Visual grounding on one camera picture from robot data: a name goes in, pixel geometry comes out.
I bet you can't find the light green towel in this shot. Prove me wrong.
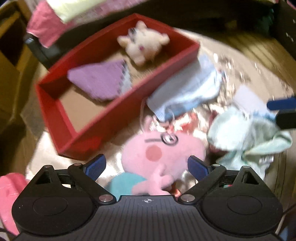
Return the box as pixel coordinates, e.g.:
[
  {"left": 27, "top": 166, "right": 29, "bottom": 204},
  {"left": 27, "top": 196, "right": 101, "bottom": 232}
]
[{"left": 207, "top": 107, "right": 292, "bottom": 179}]

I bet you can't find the white rectangular sponge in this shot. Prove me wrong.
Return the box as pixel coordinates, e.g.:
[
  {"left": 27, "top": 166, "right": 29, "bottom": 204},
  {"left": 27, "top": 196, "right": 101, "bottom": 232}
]
[{"left": 231, "top": 84, "right": 275, "bottom": 120}]

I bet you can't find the purple knitted cloth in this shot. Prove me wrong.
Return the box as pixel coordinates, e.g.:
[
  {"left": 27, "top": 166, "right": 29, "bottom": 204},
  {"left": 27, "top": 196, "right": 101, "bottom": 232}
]
[{"left": 67, "top": 59, "right": 132, "bottom": 101}]

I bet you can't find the pink pig plush toy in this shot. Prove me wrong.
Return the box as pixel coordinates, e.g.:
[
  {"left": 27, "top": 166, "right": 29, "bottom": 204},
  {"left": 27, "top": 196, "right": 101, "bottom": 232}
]
[{"left": 106, "top": 115, "right": 206, "bottom": 198}]

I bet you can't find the red rectangular storage box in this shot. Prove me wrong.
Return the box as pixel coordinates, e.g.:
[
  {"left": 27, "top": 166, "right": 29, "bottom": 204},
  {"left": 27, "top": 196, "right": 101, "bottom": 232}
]
[{"left": 36, "top": 14, "right": 200, "bottom": 160}]

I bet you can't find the floral round table cover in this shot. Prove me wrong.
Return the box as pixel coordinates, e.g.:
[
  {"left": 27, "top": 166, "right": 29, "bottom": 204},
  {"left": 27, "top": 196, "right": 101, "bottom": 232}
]
[{"left": 24, "top": 26, "right": 296, "bottom": 209}]

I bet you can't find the pink floral quilt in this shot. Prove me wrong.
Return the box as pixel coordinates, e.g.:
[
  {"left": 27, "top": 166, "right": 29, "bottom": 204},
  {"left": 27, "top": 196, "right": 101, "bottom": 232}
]
[{"left": 27, "top": 0, "right": 143, "bottom": 48}]

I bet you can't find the wooden bedside cabinet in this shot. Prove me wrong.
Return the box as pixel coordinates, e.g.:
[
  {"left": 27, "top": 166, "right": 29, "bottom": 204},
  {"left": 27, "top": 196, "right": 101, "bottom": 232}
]
[{"left": 0, "top": 0, "right": 42, "bottom": 130}]

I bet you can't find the blue surgical face mask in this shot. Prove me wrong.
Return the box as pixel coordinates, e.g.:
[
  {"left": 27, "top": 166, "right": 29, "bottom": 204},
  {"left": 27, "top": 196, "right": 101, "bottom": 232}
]
[{"left": 139, "top": 54, "right": 222, "bottom": 131}]

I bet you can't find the cream plush animal toy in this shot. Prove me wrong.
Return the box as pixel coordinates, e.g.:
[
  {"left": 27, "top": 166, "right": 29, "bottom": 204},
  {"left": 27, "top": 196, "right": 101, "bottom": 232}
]
[{"left": 117, "top": 21, "right": 170, "bottom": 66}]

